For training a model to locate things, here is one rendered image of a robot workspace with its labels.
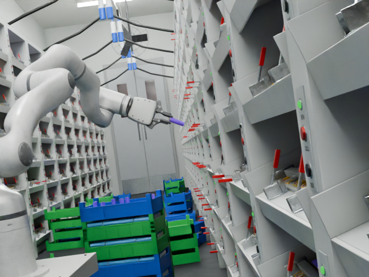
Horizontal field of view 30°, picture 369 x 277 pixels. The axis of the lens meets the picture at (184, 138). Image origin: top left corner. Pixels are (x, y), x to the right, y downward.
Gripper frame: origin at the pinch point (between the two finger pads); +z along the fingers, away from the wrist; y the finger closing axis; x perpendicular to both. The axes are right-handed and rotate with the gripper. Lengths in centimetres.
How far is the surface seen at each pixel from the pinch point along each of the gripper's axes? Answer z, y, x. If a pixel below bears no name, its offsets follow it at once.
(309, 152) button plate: 39, 27, 192
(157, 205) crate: 6.5, 33.9, -11.3
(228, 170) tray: 30, 18, 56
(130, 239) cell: 1, 50, -6
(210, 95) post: 13.0, -16.1, -9.7
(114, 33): -148, -150, -499
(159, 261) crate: 15, 55, -5
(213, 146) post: 20.9, 3.5, -12.5
